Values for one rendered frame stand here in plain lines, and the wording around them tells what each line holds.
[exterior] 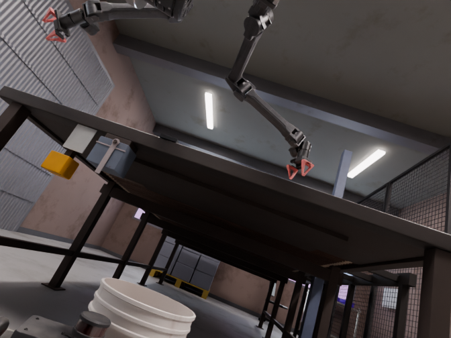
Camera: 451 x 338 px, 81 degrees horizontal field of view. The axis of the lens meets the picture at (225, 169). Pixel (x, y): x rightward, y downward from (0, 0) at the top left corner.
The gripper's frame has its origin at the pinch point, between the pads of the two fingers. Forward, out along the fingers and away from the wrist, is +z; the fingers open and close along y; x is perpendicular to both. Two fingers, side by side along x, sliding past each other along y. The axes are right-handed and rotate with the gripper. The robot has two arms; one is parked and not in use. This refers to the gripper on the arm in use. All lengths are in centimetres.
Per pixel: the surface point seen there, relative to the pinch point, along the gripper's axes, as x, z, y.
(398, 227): -18, 20, -42
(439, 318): -32, 45, -49
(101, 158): 84, 33, 10
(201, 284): -149, 87, 434
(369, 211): -8.5, 17.9, -37.3
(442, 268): -32, 29, -49
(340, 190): -141, -76, 115
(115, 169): 77, 34, 8
